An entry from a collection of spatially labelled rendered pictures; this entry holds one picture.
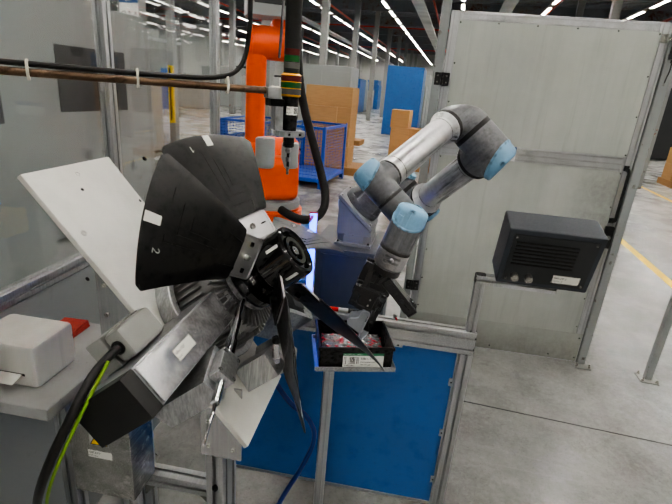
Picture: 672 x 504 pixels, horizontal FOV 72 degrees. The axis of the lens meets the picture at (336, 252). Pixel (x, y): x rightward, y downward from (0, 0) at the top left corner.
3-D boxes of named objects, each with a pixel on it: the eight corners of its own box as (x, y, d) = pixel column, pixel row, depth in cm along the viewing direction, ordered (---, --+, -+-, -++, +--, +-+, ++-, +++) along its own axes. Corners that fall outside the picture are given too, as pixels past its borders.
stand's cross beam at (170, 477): (143, 484, 121) (142, 472, 119) (151, 472, 124) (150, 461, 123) (210, 498, 118) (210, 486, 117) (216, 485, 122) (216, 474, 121)
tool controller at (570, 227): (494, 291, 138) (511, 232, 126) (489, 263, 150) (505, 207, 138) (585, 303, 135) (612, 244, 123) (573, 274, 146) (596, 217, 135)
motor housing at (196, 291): (213, 376, 99) (259, 349, 95) (144, 292, 95) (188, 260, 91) (249, 325, 120) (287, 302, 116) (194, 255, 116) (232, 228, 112)
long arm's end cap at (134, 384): (82, 399, 72) (131, 368, 68) (114, 435, 73) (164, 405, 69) (68, 412, 69) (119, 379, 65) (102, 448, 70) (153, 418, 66)
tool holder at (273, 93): (269, 137, 95) (271, 87, 92) (259, 133, 101) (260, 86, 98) (309, 138, 99) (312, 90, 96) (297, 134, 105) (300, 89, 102)
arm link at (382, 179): (469, 80, 132) (362, 162, 108) (494, 109, 132) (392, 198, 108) (445, 105, 142) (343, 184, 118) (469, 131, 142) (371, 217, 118)
